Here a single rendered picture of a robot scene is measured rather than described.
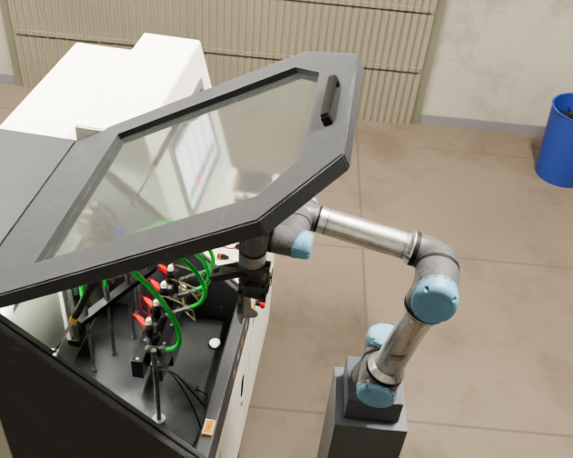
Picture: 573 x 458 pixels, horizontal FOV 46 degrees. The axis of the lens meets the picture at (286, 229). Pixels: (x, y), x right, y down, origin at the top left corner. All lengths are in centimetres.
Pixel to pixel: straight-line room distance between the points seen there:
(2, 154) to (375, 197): 288
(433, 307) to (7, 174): 124
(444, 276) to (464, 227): 274
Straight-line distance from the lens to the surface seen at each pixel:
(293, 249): 173
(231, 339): 228
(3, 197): 201
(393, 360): 194
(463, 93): 539
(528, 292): 418
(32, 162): 214
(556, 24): 530
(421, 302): 174
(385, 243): 183
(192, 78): 257
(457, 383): 357
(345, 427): 231
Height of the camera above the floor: 269
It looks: 40 degrees down
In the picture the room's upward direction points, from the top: 6 degrees clockwise
